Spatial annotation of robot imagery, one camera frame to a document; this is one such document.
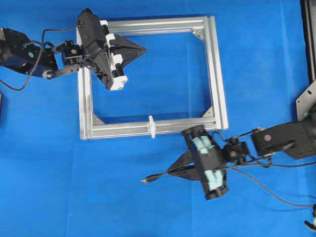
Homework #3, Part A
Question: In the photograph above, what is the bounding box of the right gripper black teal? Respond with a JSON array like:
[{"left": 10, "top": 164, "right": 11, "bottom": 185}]
[{"left": 167, "top": 125, "right": 228, "bottom": 200}]

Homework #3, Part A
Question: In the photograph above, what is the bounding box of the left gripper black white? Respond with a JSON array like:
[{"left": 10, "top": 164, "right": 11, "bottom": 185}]
[{"left": 93, "top": 20, "right": 146, "bottom": 91}]

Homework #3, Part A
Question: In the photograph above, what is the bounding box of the black wire with plug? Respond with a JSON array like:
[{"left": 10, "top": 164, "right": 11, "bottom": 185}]
[{"left": 140, "top": 161, "right": 316, "bottom": 207}]

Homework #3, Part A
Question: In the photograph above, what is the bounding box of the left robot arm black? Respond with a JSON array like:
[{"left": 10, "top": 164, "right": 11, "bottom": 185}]
[{"left": 0, "top": 23, "right": 146, "bottom": 91}]

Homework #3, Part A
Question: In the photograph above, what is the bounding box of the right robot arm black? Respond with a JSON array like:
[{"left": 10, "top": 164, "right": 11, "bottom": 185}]
[{"left": 167, "top": 106, "right": 316, "bottom": 199}]

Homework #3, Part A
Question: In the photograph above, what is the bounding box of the white zip tie loop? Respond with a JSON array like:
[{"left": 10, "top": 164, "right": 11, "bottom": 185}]
[{"left": 147, "top": 115, "right": 156, "bottom": 139}]

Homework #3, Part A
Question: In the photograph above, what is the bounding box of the black clip at edge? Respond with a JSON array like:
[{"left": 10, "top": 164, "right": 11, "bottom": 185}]
[{"left": 304, "top": 203, "right": 316, "bottom": 232}]

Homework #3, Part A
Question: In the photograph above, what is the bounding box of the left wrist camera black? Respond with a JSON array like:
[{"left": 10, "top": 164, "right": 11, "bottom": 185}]
[{"left": 78, "top": 8, "right": 106, "bottom": 57}]

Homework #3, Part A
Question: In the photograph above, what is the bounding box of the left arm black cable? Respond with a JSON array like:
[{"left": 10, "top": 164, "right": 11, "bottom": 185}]
[{"left": 0, "top": 22, "right": 82, "bottom": 92}]

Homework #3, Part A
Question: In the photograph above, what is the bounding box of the aluminium extrusion frame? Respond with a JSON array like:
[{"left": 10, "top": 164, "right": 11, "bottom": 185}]
[{"left": 78, "top": 16, "right": 229, "bottom": 140}]

